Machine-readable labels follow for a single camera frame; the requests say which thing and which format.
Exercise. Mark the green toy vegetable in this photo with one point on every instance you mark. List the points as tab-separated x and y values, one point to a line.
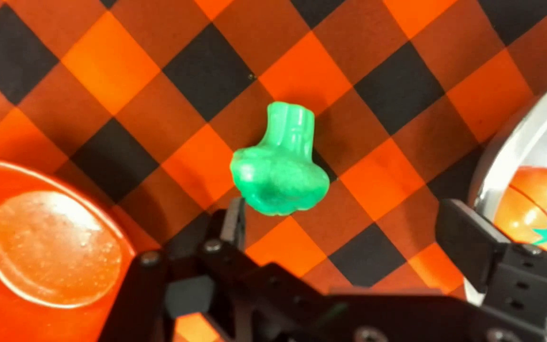
284	171

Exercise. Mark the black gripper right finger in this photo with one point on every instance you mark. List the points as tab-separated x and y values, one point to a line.
470	239

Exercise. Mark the empty red bowl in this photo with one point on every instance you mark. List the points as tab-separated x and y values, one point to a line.
47	252

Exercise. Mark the orange toy tomato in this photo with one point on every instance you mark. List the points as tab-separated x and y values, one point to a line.
541	209

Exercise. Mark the orange black plaid tablecloth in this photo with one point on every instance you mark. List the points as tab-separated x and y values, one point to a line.
224	68

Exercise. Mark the silver metal bowl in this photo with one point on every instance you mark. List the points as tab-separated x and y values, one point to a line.
527	144

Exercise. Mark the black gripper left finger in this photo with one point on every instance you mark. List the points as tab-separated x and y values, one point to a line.
237	224

